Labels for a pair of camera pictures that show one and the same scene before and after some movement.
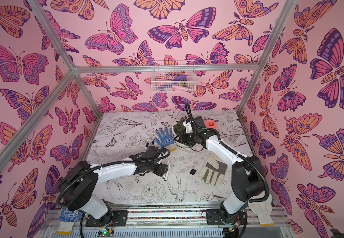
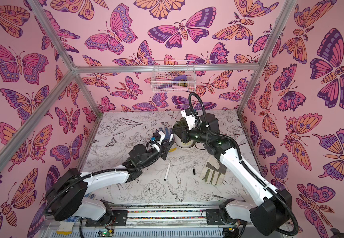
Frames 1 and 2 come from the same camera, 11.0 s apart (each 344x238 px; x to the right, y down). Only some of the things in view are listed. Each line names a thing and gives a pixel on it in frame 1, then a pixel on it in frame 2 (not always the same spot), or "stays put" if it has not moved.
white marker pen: (167, 173) stays put
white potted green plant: (178, 129) stays put
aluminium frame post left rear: (73, 68) stays put
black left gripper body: (159, 169) -> (163, 154)
